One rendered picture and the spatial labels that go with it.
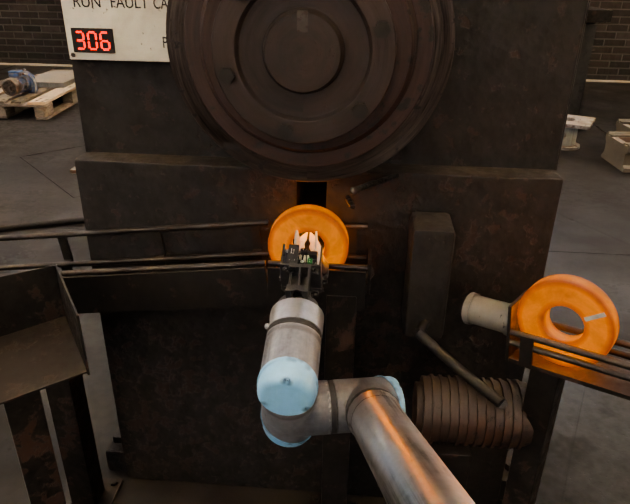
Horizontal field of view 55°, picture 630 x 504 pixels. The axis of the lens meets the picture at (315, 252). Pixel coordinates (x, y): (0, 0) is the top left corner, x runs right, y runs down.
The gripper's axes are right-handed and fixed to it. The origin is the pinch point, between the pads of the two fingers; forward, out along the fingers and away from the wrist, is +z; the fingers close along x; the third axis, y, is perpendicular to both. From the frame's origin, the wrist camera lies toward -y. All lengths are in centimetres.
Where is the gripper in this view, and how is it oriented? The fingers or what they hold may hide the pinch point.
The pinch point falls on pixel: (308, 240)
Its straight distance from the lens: 118.3
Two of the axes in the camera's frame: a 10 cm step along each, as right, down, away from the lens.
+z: 0.8, -7.0, 7.1
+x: -10.0, -0.5, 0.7
